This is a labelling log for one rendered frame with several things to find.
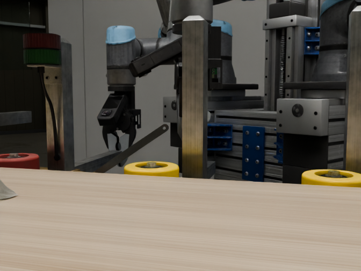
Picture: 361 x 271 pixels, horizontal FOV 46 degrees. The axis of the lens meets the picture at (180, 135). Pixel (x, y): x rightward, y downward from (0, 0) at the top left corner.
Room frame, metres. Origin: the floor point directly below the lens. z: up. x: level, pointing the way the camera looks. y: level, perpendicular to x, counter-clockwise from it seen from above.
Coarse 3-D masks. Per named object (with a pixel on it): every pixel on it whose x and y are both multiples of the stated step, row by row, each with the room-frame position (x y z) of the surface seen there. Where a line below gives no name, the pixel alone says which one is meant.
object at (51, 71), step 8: (32, 48) 0.69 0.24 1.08; (40, 48) 0.69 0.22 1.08; (48, 48) 0.70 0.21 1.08; (56, 48) 0.71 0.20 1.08; (32, 64) 0.70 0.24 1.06; (40, 64) 0.70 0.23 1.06; (48, 64) 0.70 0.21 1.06; (56, 64) 0.71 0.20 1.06; (40, 72) 0.71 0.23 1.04; (48, 72) 0.75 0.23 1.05; (56, 72) 0.75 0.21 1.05; (40, 80) 0.72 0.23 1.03; (48, 80) 0.75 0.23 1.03; (56, 80) 0.75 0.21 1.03; (48, 96) 0.73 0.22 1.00; (56, 136) 0.74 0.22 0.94; (56, 144) 0.74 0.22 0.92; (56, 152) 0.74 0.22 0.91; (56, 160) 0.75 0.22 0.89
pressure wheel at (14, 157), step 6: (0, 156) 0.70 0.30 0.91; (6, 156) 0.71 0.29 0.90; (12, 156) 0.70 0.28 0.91; (18, 156) 0.70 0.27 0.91; (24, 156) 0.71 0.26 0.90; (30, 156) 0.70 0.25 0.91; (36, 156) 0.70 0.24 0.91; (0, 162) 0.66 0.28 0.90; (6, 162) 0.66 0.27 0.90; (12, 162) 0.66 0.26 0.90; (18, 162) 0.67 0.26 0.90; (24, 162) 0.67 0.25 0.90; (30, 162) 0.68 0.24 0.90; (36, 162) 0.69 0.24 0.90; (24, 168) 0.67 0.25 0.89; (30, 168) 0.68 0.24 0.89; (36, 168) 0.69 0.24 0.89
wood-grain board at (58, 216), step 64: (64, 192) 0.47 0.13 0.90; (128, 192) 0.47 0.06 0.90; (192, 192) 0.47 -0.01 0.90; (256, 192) 0.47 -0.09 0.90; (320, 192) 0.47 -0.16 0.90; (0, 256) 0.29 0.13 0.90; (64, 256) 0.29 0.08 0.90; (128, 256) 0.29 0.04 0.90; (192, 256) 0.29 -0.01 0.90; (256, 256) 0.29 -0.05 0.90; (320, 256) 0.29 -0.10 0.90
